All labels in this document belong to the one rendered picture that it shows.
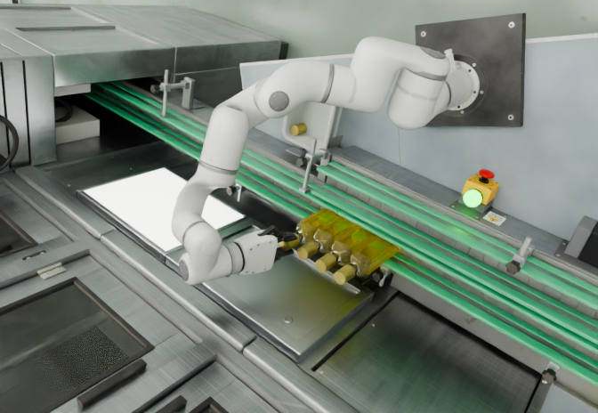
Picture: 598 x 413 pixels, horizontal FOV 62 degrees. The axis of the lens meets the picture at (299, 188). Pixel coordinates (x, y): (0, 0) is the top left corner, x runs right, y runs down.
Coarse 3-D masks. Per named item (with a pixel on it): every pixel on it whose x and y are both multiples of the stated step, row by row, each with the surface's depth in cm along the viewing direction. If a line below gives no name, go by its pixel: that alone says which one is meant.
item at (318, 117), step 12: (300, 108) 162; (312, 108) 161; (324, 108) 158; (288, 120) 160; (300, 120) 165; (312, 120) 162; (324, 120) 159; (288, 132) 162; (312, 132) 163; (324, 132) 160; (300, 144) 158; (324, 144) 153
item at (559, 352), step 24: (96, 96) 204; (144, 120) 192; (192, 144) 180; (240, 168) 170; (264, 192) 158; (384, 264) 135; (408, 264) 137; (432, 288) 129; (456, 288) 131; (480, 312) 124; (504, 312) 125; (528, 336) 119; (552, 336) 121; (552, 360) 114; (576, 360) 115
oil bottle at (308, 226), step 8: (312, 216) 139; (320, 216) 139; (328, 216) 140; (336, 216) 141; (304, 224) 134; (312, 224) 135; (320, 224) 136; (304, 232) 133; (312, 232) 133; (304, 240) 134
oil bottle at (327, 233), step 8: (328, 224) 135; (336, 224) 136; (344, 224) 137; (352, 224) 138; (320, 232) 131; (328, 232) 132; (336, 232) 132; (344, 232) 135; (312, 240) 132; (320, 240) 130; (328, 240) 130; (328, 248) 131
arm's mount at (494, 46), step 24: (432, 24) 129; (456, 24) 125; (480, 24) 122; (504, 24) 119; (432, 48) 131; (456, 48) 127; (480, 48) 124; (504, 48) 120; (480, 72) 125; (504, 72) 122; (480, 96) 127; (504, 96) 124; (432, 120) 136; (456, 120) 133; (480, 120) 129; (504, 120) 125
